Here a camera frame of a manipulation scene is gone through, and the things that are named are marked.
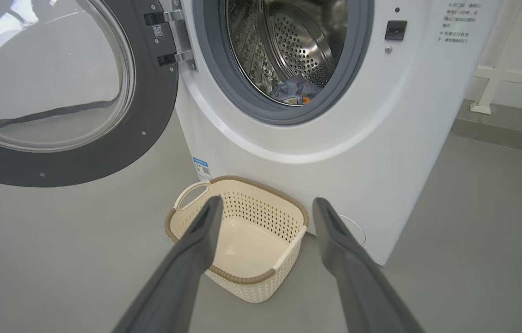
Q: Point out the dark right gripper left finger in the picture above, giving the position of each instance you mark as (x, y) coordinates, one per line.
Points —
(182, 277)

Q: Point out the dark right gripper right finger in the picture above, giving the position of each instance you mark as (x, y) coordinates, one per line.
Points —
(358, 282)

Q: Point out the dark round washing machine door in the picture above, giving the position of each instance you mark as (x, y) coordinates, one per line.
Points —
(150, 115)

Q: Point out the cream garment with orange print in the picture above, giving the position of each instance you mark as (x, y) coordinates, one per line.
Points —
(305, 99)

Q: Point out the blue printed garment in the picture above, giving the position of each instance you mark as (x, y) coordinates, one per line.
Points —
(295, 85)

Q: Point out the cream perforated laundry basket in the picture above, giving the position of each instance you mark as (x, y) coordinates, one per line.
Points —
(247, 245)

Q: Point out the white front-loading washing machine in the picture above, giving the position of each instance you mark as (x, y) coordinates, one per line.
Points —
(334, 152)

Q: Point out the blue energy label sticker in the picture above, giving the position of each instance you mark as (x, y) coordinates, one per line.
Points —
(202, 169)

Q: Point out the printed text notice sticker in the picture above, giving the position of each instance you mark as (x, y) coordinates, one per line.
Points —
(459, 23)

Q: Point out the white metal frame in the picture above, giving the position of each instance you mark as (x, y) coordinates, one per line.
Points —
(510, 76)

